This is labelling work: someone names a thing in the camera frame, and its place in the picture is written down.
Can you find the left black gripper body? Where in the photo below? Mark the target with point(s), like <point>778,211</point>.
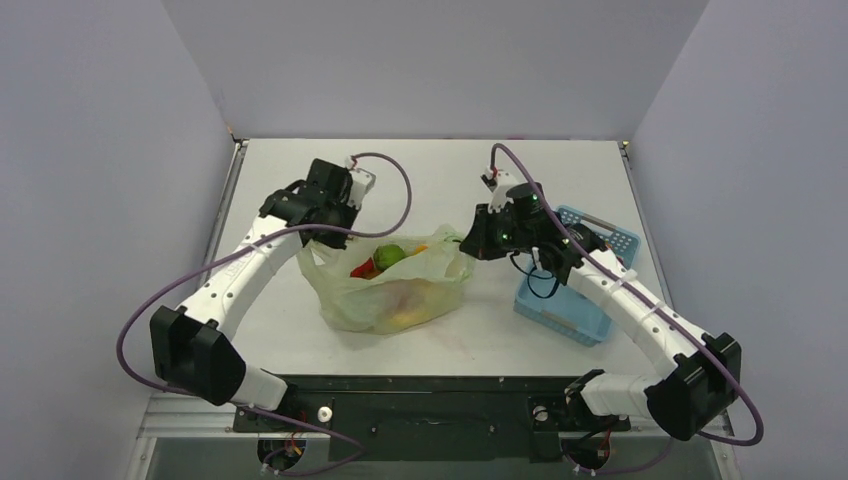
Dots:
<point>343,215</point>

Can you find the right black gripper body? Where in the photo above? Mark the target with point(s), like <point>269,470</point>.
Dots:
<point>477,232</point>

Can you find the green fake apple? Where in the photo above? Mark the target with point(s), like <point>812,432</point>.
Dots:
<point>385,256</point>

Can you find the red fake apple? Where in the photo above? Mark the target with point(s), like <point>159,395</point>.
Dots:
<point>367,270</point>

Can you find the pale green plastic bag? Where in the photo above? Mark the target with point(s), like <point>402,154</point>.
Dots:
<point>414,291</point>

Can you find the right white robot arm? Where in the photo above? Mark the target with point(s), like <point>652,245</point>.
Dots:
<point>694,370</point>

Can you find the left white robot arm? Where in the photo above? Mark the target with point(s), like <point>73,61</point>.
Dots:
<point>193,343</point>

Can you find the blue plastic basket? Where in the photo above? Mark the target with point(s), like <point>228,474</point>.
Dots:
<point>541,298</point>

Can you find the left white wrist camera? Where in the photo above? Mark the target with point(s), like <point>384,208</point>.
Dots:
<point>363,182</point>

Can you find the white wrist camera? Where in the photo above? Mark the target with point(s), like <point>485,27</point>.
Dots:
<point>499,182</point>
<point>363,182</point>

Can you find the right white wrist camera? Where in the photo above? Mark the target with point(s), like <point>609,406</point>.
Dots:
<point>499,182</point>

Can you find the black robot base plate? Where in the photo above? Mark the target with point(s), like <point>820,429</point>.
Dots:
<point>444,418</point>

